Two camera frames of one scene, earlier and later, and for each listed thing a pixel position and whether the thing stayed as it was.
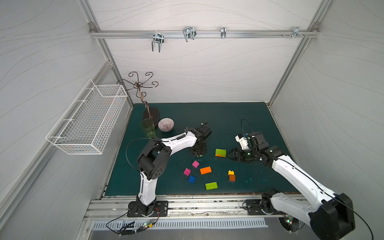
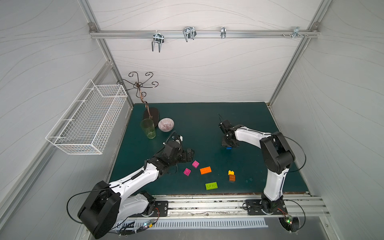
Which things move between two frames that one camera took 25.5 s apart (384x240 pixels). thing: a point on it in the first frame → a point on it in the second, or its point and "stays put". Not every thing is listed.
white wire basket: x=85 y=124 stays put
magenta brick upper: x=195 y=164 stays put
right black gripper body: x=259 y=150 → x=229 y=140
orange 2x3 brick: x=205 y=170 stays put
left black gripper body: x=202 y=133 → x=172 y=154
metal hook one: x=158 y=37 stays put
